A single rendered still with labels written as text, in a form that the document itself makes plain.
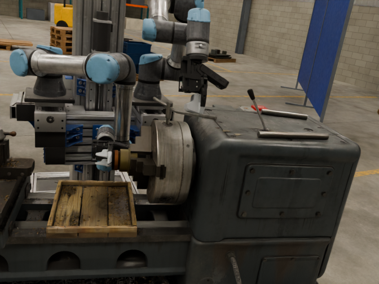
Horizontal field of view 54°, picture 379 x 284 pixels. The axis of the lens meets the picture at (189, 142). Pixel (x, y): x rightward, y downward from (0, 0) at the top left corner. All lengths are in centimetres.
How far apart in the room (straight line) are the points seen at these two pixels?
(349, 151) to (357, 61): 1194
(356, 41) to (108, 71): 1228
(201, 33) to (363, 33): 1222
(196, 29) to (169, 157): 43
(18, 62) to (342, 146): 136
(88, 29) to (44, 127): 57
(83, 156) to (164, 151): 82
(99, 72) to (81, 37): 59
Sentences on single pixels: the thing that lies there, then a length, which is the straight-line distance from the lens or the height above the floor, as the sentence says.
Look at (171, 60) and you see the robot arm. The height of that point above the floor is 138.
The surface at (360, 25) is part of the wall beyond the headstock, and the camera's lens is 1348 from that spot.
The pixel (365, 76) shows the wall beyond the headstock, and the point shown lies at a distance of 1314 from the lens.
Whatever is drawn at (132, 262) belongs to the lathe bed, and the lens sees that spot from 150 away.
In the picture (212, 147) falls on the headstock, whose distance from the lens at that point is 122.
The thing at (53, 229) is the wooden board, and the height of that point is 90.
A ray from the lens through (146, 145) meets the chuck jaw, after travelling 142.
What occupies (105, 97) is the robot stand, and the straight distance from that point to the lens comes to 207.
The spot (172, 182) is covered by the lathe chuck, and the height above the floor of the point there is 107.
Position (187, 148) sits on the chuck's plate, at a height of 118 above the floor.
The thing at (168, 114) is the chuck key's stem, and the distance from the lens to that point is 134.
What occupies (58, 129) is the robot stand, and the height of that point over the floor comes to 104.
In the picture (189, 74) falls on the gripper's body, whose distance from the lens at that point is 121.
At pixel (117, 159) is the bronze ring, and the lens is 138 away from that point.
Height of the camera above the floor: 164
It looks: 19 degrees down
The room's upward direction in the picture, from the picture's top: 8 degrees clockwise
